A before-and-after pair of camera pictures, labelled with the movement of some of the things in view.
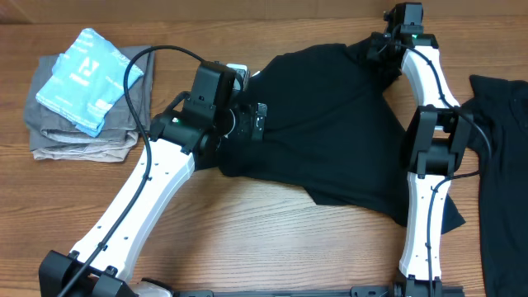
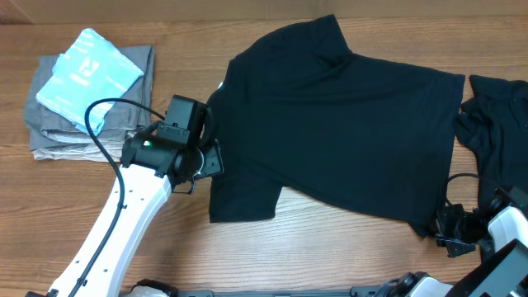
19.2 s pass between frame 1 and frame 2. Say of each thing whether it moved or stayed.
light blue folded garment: stayed
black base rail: stayed
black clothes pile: stayed
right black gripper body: moved
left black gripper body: moved
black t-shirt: moved
